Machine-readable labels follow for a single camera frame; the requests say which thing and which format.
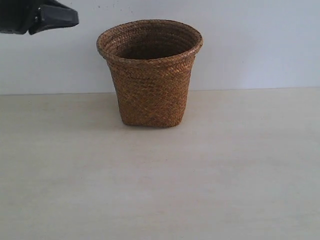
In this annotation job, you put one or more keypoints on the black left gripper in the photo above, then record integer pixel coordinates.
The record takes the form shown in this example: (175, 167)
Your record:
(16, 16)

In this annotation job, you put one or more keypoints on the brown woven wicker basket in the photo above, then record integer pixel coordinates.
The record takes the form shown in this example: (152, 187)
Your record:
(150, 62)

